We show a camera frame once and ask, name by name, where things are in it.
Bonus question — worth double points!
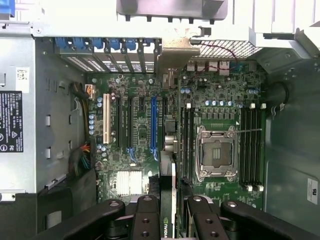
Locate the blue case latch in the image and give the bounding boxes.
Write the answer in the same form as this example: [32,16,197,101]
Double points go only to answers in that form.
[0,0,16,19]

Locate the metal CPU socket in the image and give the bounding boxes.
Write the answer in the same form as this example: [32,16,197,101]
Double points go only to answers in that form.
[196,124,241,182]

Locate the beige expansion slot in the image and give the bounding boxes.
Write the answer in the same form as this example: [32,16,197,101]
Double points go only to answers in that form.
[102,93,111,145]

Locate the black yellow power wires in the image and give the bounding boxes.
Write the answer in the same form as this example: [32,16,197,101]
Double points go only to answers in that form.
[68,81,97,137]

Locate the long black expansion slot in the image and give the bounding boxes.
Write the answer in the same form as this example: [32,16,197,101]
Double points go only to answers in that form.
[127,96,134,148]
[117,96,124,148]

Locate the green motherboard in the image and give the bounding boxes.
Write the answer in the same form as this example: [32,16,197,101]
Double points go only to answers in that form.
[84,59,267,218]

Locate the multicolour power wire bundle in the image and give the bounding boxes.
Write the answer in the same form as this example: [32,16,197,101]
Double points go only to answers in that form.
[67,141,98,177]

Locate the open grey PC case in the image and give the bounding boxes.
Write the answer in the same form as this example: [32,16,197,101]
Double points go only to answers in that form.
[0,0,320,240]

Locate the blue expansion slot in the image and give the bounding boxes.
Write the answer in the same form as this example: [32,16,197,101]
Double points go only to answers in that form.
[149,96,158,153]

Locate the silver chipset heatsink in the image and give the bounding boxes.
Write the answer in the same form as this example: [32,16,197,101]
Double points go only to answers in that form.
[116,170,143,195]

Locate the grey power supply unit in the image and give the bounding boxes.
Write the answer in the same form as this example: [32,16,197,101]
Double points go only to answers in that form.
[0,34,38,195]

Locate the metal socket locking lever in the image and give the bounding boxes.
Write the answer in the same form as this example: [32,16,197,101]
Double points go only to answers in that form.
[226,127,263,133]

